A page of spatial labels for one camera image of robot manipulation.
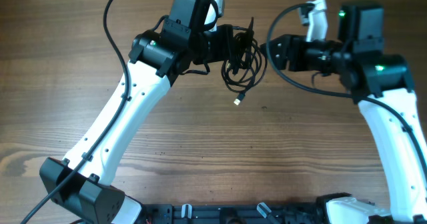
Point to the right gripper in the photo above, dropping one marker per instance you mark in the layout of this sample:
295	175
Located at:
289	42

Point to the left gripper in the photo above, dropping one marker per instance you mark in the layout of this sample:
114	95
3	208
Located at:
225	32

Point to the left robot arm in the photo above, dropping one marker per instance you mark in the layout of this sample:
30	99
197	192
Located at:
81	182

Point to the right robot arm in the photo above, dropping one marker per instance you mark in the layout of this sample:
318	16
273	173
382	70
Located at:
381	86

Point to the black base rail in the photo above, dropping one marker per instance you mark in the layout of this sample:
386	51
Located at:
290	213

